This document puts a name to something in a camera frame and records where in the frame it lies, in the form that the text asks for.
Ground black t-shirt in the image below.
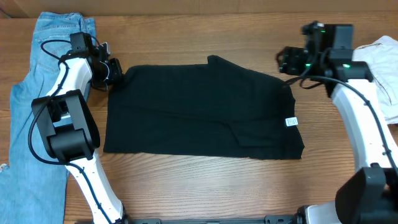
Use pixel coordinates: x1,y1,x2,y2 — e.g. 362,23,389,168
104,55,305,160

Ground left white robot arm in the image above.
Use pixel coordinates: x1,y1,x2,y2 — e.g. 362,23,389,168
28,32,128,223

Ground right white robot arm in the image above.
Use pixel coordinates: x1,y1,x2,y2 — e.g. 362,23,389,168
265,21,397,223

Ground beige cargo shorts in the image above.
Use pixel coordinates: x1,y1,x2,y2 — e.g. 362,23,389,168
353,35,397,124

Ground blue denim jeans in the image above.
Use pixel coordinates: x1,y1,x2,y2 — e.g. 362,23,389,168
0,12,96,224

